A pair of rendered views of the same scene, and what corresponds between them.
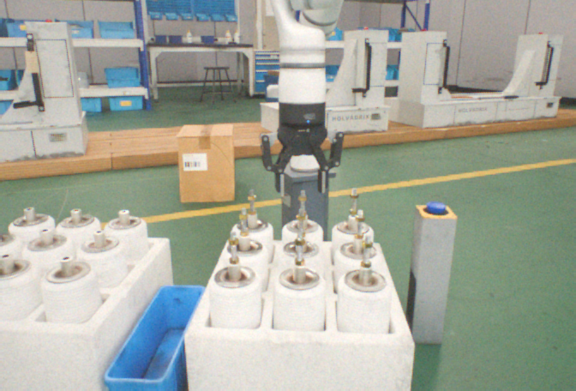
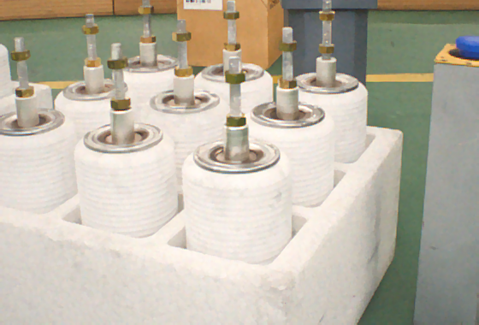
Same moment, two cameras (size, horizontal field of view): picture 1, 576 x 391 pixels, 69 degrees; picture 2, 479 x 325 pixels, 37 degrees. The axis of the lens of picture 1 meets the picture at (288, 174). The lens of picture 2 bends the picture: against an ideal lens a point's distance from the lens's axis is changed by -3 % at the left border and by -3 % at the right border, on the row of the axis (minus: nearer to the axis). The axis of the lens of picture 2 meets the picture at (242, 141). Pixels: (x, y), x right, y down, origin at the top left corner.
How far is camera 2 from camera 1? 0.42 m
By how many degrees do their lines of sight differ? 22
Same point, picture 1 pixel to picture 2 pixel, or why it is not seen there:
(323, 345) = (123, 258)
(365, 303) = (207, 192)
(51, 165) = (28, 3)
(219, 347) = not seen: outside the picture
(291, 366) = (79, 288)
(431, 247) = (452, 129)
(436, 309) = (463, 268)
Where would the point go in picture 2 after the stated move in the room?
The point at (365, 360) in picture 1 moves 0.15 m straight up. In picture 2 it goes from (197, 304) to (188, 138)
